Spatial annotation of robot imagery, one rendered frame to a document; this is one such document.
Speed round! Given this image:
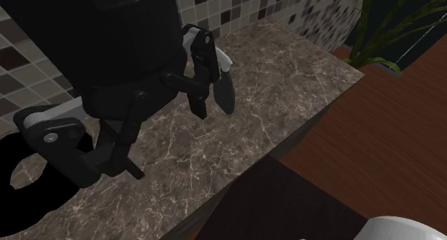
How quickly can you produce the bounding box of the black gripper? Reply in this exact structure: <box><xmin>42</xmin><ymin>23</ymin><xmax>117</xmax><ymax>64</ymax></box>
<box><xmin>0</xmin><ymin>0</ymin><xmax>221</xmax><ymax>124</ymax></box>

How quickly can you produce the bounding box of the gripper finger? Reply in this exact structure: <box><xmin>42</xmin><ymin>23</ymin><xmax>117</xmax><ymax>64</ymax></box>
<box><xmin>13</xmin><ymin>92</ymin><xmax>146</xmax><ymax>190</ymax></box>

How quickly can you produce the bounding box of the black and white utensil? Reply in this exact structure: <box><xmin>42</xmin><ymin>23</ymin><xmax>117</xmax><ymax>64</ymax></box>
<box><xmin>211</xmin><ymin>46</ymin><xmax>236</xmax><ymax>116</ymax></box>

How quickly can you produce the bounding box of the green leafy plant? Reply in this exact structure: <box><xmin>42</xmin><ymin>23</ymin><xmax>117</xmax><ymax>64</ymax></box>
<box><xmin>342</xmin><ymin>0</ymin><xmax>447</xmax><ymax>78</ymax></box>

